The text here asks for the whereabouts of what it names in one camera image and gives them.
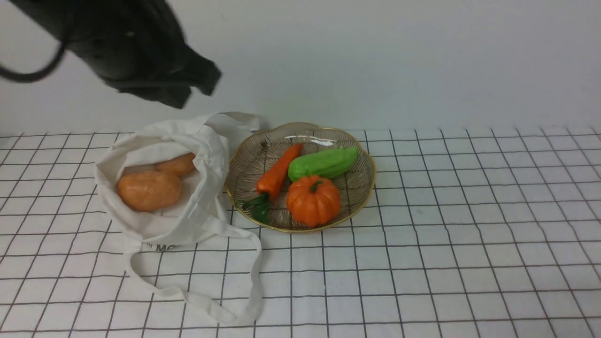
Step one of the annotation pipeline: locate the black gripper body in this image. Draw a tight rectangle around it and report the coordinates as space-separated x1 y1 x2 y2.
8 0 187 90

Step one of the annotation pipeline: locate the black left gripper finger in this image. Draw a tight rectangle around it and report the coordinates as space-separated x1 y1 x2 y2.
183 46 223 96

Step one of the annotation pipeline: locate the small brown potato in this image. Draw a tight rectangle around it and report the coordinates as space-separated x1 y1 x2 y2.
154 153 196 177

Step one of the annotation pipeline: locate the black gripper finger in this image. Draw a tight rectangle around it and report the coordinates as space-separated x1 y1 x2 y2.
115 80 193 109

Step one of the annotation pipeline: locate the small orange pumpkin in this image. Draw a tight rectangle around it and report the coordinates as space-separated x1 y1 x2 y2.
286 175 341 228

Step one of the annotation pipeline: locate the white black-grid tablecloth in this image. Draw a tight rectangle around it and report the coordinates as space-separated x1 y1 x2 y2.
0 127 601 338

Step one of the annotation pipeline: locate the green chayote vegetable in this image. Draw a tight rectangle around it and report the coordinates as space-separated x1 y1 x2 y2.
288 146 359 182

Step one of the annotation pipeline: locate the white canvas tote bag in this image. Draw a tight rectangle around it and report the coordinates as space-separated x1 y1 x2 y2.
94 112 263 326

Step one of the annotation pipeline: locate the large brown potato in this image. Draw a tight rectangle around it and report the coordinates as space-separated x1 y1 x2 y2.
117 170 183 213

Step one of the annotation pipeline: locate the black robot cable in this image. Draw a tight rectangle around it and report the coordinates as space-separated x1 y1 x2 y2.
0 40 67 84

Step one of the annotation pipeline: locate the orange carrot with green leaves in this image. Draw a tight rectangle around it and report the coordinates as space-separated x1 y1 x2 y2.
241 143 303 225

